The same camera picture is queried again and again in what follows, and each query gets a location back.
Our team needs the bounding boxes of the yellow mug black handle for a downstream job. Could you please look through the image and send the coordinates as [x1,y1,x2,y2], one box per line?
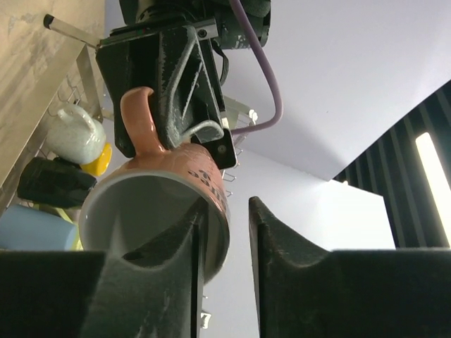
[80,143,113,177]

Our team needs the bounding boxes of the steel two-tier dish rack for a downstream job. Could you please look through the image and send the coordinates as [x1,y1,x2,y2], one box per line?
[0,13,258,205]

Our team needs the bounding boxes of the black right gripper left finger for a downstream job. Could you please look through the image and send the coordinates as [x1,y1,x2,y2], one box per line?
[1,199,206,337]

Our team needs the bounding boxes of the black mug cream inside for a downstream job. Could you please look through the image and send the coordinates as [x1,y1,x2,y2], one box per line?
[17,157,97,208]

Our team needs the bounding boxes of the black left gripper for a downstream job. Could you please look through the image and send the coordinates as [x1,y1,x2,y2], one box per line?
[96,1,271,169]

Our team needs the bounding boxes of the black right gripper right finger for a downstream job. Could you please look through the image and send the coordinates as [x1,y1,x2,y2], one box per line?
[249,197,450,337]

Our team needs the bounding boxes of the light green mug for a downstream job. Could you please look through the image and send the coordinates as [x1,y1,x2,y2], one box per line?
[54,208,83,251]

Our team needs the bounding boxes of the terracotta mug white inside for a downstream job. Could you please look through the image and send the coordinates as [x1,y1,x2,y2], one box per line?
[78,87,230,282]

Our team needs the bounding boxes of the blue cup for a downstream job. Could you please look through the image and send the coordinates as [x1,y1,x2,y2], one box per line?
[1,205,78,251]

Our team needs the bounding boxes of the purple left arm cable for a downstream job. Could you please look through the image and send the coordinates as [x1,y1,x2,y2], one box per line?
[228,0,285,137]

